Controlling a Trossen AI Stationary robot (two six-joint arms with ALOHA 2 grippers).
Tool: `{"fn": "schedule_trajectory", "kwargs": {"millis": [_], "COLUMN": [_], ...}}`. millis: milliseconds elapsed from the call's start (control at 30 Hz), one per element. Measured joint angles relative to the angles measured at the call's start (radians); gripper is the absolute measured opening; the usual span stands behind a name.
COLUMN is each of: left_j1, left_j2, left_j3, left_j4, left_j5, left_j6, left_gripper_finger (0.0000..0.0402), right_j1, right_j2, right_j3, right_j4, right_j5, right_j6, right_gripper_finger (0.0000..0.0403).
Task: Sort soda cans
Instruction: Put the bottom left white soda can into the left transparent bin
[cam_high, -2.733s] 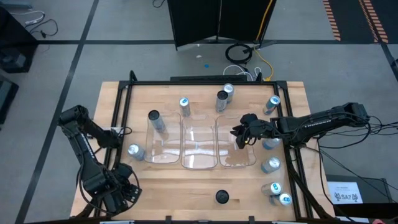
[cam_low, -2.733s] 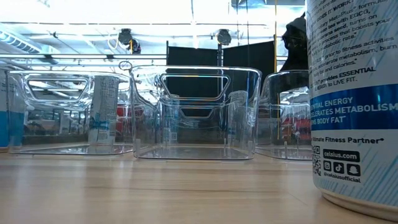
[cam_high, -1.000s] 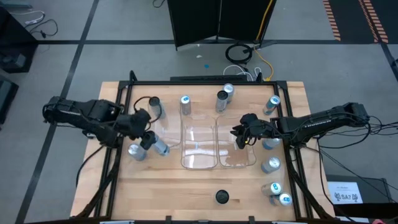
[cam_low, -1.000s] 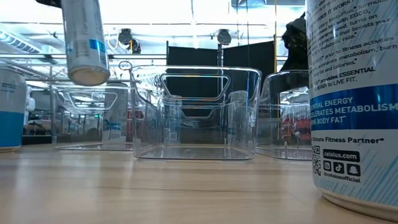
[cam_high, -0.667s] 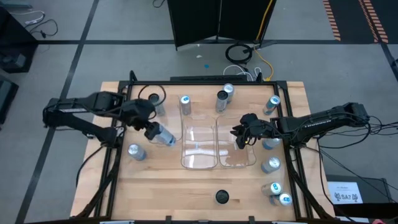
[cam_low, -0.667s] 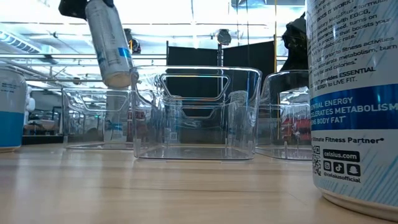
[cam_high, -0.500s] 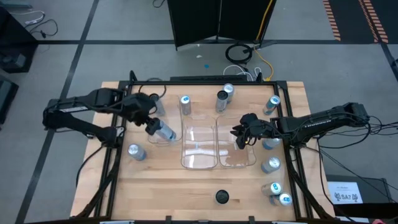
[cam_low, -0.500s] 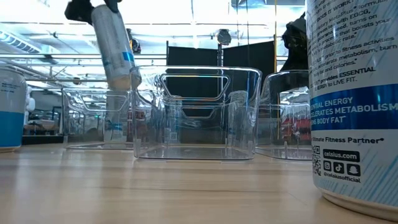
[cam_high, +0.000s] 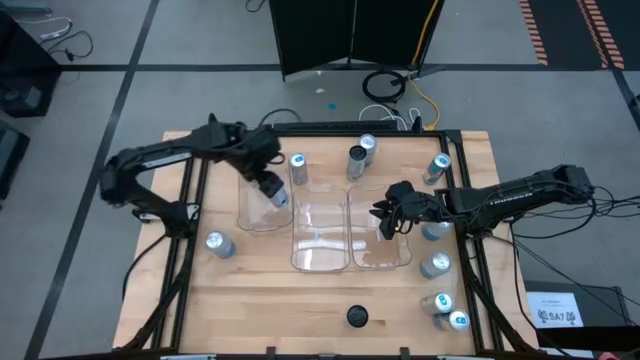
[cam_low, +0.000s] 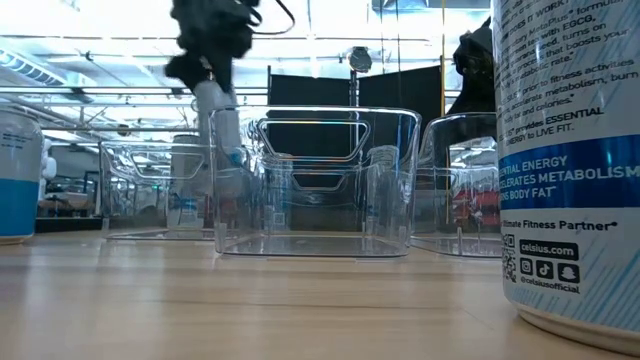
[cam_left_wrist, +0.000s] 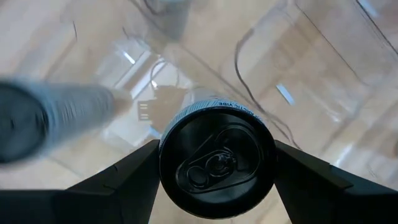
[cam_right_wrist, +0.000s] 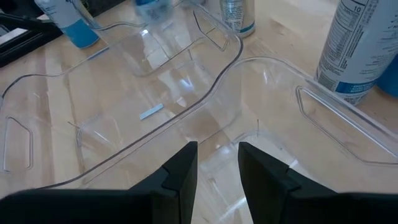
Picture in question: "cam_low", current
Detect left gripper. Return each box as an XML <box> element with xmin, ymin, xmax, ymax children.
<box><xmin>163</xmin><ymin>0</ymin><xmax>262</xmax><ymax>97</ymax></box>

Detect clear plastic bin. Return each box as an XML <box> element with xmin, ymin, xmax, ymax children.
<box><xmin>207</xmin><ymin>103</ymin><xmax>423</xmax><ymax>259</ymax></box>
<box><xmin>408</xmin><ymin>112</ymin><xmax>503</xmax><ymax>259</ymax></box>
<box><xmin>97</xmin><ymin>138</ymin><xmax>218</xmax><ymax>243</ymax></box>

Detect white and blue soda can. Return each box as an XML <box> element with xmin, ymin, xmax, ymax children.
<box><xmin>0</xmin><ymin>107</ymin><xmax>46</xmax><ymax>246</ymax></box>

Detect black folding screen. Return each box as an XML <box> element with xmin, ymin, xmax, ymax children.
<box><xmin>266</xmin><ymin>64</ymin><xmax>444</xmax><ymax>234</ymax></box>

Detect round grey device on pole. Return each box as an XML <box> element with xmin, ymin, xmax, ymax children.
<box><xmin>347</xmin><ymin>44</ymin><xmax>375</xmax><ymax>109</ymax></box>

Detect white machine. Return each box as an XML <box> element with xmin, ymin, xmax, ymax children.
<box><xmin>38</xmin><ymin>135</ymin><xmax>59</xmax><ymax>202</ymax></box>

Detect red storage bins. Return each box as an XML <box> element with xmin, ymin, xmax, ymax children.
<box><xmin>464</xmin><ymin>187</ymin><xmax>503</xmax><ymax>232</ymax></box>

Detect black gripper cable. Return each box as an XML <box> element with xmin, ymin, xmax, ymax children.
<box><xmin>247</xmin><ymin>0</ymin><xmax>297</xmax><ymax>37</ymax></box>

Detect black aluminium table frame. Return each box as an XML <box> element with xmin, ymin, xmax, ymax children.
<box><xmin>34</xmin><ymin>215</ymin><xmax>105</xmax><ymax>235</ymax></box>

